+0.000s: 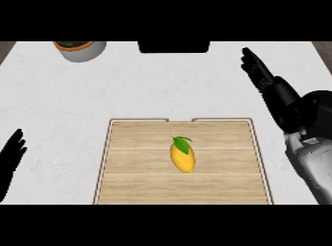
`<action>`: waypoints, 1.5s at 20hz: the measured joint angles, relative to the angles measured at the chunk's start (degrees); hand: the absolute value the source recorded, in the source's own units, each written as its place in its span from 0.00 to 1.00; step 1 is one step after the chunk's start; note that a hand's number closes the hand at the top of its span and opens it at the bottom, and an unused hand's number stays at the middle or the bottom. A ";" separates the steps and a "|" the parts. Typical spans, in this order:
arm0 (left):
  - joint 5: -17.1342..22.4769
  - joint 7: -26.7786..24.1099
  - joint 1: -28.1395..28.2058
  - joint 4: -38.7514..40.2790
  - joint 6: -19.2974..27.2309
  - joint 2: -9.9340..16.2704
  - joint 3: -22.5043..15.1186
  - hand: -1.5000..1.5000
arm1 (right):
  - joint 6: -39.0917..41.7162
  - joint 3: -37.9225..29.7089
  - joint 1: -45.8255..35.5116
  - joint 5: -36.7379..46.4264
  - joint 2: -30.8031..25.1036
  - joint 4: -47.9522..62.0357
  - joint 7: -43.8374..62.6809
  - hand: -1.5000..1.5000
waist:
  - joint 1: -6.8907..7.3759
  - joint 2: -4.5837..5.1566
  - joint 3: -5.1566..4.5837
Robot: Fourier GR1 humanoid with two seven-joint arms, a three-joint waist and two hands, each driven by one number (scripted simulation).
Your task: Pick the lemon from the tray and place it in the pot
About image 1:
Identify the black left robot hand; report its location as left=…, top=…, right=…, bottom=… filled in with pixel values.
left=0, top=128, right=29, bottom=205

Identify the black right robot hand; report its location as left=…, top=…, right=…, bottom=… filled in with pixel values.
left=240, top=47, right=332, bottom=134

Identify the yellow lemon with green leaf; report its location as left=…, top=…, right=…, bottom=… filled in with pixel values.
left=169, top=135, right=198, bottom=174

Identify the pale wooden tray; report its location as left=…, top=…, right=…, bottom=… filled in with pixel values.
left=92, top=117, right=276, bottom=206

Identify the grey pot with orange rim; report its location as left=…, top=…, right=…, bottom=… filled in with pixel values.
left=54, top=40, right=108, bottom=63

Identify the black appliance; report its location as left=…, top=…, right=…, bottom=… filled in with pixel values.
left=138, top=40, right=212, bottom=55

